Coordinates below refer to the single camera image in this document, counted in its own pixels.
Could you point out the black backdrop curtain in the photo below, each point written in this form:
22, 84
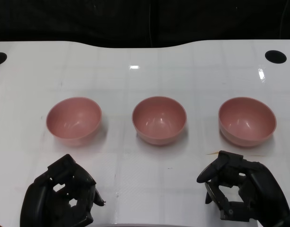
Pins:
88, 19

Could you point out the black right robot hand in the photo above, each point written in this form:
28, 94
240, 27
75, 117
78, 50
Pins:
263, 189

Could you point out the pink plastic bowl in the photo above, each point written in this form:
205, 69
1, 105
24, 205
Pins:
159, 120
247, 120
73, 120

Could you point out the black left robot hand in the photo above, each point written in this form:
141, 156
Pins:
40, 198

